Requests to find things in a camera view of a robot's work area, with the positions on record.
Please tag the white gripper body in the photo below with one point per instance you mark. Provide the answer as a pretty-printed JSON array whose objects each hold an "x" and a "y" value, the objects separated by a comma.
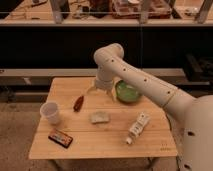
[{"x": 103, "y": 85}]

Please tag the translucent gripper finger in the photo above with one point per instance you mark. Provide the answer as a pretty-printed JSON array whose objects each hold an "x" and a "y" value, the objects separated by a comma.
[
  {"x": 111, "y": 95},
  {"x": 91, "y": 89}
]

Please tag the red chili pepper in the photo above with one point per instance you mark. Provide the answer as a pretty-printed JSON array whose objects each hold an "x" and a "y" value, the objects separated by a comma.
[{"x": 78, "y": 104}]

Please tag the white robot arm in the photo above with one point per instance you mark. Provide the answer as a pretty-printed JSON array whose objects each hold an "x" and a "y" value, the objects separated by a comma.
[{"x": 194, "y": 114}]

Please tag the green bowl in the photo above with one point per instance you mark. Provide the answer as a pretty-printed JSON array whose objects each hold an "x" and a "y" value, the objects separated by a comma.
[{"x": 126, "y": 93}]

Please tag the pale sponge piece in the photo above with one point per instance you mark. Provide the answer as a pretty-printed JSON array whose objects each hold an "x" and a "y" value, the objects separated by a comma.
[{"x": 99, "y": 117}]

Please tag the white tube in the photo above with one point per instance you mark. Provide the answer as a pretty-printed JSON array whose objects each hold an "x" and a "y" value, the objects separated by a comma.
[{"x": 137, "y": 127}]

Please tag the wooden table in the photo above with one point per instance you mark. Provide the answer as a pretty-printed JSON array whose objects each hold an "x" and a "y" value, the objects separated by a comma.
[{"x": 102, "y": 140}]

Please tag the dark snack packet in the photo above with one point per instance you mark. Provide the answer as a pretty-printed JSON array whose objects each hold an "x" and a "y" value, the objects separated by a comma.
[{"x": 60, "y": 138}]

